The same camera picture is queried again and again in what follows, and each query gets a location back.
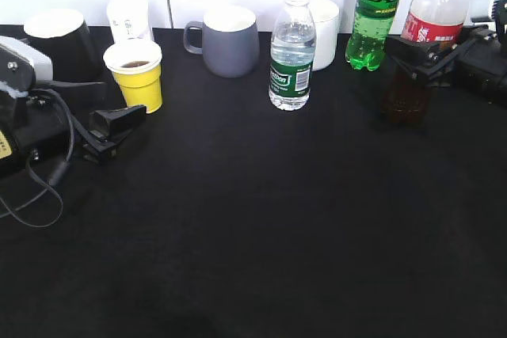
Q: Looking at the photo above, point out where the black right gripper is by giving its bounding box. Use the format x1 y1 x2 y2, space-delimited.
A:
384 25 506 108

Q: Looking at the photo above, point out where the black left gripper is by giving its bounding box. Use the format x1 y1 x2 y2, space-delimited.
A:
1 81 147 176

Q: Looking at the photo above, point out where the cola bottle red label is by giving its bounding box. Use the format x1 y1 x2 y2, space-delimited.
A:
383 0 469 124

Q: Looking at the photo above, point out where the yellow paper cup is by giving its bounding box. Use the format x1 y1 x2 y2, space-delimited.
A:
103 39 162 114

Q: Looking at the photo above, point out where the green sprite bottle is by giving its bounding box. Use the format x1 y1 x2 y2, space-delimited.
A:
345 0 400 71

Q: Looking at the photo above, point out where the black mug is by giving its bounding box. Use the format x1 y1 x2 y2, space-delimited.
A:
23 9 101 82

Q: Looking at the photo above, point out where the white purple yogurt bottle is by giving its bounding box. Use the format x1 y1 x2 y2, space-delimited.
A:
106 0 154 43

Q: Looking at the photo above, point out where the white mug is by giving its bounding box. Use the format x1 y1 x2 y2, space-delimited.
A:
309 0 340 71

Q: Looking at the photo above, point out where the clear water bottle green label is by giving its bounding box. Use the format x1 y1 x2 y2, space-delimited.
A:
269 0 316 111

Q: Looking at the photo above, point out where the grey mug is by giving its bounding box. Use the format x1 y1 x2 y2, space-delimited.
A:
183 6 260 78

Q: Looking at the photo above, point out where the black cable loop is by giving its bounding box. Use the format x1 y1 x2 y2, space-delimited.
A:
0 88 76 229

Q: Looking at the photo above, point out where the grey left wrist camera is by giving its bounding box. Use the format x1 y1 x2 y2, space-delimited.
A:
1 36 53 97

